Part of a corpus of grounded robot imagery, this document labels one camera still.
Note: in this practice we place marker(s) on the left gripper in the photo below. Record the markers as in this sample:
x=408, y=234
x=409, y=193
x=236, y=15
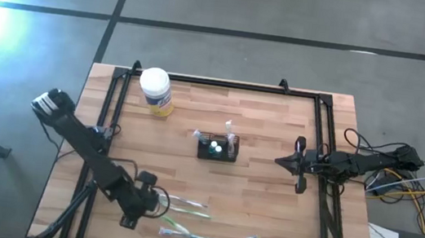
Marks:
x=140, y=202

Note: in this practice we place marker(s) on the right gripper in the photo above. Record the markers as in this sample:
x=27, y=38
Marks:
x=313, y=163

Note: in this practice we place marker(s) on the green toothbrush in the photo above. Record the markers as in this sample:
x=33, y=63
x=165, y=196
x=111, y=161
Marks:
x=176, y=225
x=192, y=212

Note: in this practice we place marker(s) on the teal bottle white cap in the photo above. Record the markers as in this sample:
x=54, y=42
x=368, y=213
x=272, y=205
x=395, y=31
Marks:
x=218, y=149
x=213, y=144

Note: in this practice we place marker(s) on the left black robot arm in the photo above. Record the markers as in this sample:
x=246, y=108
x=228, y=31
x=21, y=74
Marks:
x=82, y=143

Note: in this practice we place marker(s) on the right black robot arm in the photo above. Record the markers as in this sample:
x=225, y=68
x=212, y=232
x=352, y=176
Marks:
x=371, y=162

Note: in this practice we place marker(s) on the Lysol wipes canister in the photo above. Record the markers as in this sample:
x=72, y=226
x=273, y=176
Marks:
x=154, y=82

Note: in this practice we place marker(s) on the black frame foot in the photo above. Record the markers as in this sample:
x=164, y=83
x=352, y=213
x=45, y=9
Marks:
x=284, y=85
x=136, y=66

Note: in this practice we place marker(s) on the black aluminium rig frame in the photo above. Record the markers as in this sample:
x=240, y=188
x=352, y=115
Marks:
x=241, y=86

